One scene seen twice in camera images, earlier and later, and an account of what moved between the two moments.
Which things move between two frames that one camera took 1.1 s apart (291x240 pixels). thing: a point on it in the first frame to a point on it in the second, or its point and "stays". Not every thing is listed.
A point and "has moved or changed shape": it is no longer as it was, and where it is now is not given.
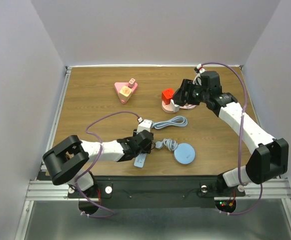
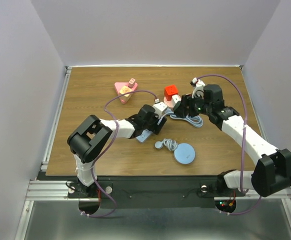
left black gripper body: (147, 149) to (152, 124)
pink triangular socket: (133, 89) to (124, 100)
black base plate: (157, 191) stays
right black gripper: (187, 85) to (186, 104)
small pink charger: (131, 83) stays
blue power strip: (147, 125) has moved or changed shape
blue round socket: (184, 153) stays
